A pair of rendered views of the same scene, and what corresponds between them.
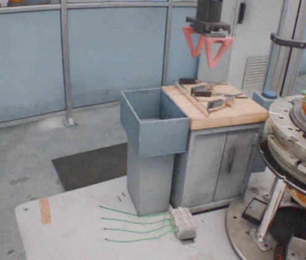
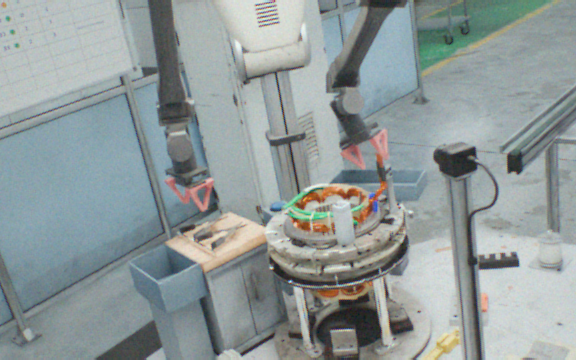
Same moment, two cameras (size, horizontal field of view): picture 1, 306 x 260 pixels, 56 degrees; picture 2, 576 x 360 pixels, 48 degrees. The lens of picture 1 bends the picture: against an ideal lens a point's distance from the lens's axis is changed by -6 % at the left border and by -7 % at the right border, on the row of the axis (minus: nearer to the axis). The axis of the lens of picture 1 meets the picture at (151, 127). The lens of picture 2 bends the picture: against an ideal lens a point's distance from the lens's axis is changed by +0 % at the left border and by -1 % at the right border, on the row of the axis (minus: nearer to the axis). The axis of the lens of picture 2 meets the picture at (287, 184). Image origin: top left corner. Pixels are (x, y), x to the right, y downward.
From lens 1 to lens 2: 89 cm
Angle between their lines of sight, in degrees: 14
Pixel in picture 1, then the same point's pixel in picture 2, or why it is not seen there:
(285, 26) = (274, 124)
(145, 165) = (177, 320)
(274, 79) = (285, 182)
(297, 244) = (338, 337)
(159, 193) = (200, 345)
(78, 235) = not seen: outside the picture
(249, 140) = (264, 261)
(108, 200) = not seen: outside the picture
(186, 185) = (221, 325)
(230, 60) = (252, 144)
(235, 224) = (284, 346)
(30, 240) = not seen: outside the picture
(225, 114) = (230, 247)
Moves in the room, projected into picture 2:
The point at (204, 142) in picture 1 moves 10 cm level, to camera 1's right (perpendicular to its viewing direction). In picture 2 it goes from (221, 279) to (262, 266)
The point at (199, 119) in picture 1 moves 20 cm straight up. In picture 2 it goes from (208, 261) to (188, 181)
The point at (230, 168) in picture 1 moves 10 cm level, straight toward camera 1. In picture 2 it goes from (257, 294) to (255, 317)
